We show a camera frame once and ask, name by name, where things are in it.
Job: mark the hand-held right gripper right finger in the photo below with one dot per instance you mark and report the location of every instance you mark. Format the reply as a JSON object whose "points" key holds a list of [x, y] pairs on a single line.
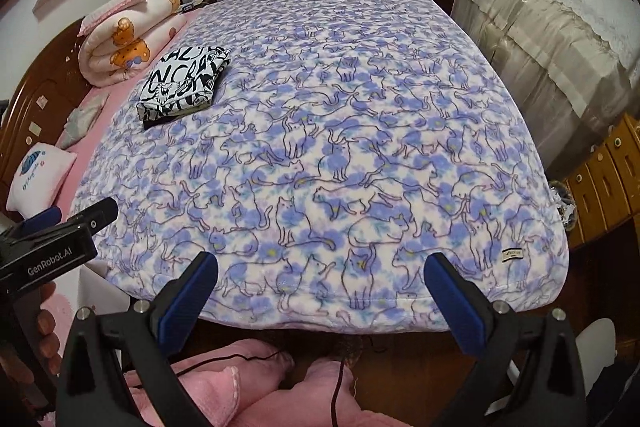
{"points": [[457, 302]]}

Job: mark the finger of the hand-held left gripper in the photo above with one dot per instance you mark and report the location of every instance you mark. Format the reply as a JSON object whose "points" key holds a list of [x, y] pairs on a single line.
{"points": [[95, 214], [47, 217]]}

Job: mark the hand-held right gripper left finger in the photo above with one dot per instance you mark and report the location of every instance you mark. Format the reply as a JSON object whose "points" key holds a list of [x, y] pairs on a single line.
{"points": [[187, 294]]}

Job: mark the black white printed jacket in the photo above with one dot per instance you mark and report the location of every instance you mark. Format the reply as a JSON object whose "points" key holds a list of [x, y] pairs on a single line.
{"points": [[180, 82]]}

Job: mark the person's left hand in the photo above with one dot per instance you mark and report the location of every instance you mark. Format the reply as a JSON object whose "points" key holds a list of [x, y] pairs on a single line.
{"points": [[47, 332]]}

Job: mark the small pink cushion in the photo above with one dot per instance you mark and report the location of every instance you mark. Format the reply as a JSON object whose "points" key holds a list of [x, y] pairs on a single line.
{"points": [[40, 172]]}

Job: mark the white pink printed box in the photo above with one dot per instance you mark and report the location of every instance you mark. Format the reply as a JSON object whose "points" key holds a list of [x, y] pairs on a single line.
{"points": [[69, 307]]}

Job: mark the grey cloth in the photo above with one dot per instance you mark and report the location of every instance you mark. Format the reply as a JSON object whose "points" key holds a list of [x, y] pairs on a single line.
{"points": [[82, 117]]}

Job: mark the pink bed sheet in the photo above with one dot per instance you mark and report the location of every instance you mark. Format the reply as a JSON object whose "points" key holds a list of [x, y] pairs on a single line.
{"points": [[112, 107]]}

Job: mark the green black folded garment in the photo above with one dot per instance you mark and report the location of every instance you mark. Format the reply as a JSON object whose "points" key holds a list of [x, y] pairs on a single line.
{"points": [[165, 122]]}

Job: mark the black mesh wastebasket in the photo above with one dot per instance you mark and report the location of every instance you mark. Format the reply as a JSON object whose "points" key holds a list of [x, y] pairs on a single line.
{"points": [[562, 202]]}

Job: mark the white round object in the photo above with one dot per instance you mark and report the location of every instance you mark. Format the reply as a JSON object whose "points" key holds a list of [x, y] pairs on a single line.
{"points": [[597, 347]]}

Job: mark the rolled pink bear quilt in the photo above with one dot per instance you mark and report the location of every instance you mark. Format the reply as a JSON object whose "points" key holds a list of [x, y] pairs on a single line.
{"points": [[125, 52]]}

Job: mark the wooden drawer cabinet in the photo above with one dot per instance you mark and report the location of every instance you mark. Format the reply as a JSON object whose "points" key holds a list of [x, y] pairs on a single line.
{"points": [[605, 172]]}

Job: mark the purple cat print blanket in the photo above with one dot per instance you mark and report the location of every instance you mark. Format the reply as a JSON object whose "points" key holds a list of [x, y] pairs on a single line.
{"points": [[375, 107]]}

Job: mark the small cardboard box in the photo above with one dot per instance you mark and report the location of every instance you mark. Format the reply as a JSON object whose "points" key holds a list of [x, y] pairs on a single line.
{"points": [[197, 4]]}

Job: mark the beige covered furniture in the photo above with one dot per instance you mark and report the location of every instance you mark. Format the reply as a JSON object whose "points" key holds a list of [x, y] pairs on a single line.
{"points": [[540, 57]]}

